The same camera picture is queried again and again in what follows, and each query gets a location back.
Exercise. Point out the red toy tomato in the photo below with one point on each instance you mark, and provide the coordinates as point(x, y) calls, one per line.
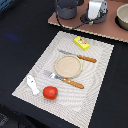
point(50, 92)

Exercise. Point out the small grey saucepan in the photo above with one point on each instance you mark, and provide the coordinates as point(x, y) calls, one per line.
point(100, 17)

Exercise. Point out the round wooden plate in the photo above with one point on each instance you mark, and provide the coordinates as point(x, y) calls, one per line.
point(68, 66)

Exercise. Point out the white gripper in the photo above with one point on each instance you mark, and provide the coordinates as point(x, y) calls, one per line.
point(95, 6)

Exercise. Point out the beige woven placemat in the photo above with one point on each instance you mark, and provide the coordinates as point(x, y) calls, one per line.
point(71, 104)

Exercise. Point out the white toy fish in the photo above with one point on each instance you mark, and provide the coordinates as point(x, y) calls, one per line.
point(32, 84)

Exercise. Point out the cream bowl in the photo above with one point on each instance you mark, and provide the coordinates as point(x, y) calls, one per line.
point(122, 15)

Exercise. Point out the grey pot with handles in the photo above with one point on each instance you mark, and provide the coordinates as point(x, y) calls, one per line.
point(67, 14)

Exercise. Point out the wooden handled fork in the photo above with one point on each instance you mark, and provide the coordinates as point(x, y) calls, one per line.
point(66, 80)

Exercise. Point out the yellow butter box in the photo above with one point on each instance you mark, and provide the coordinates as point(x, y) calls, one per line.
point(81, 43)

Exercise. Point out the wooden handled knife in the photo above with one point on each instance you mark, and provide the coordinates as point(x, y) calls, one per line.
point(79, 56)

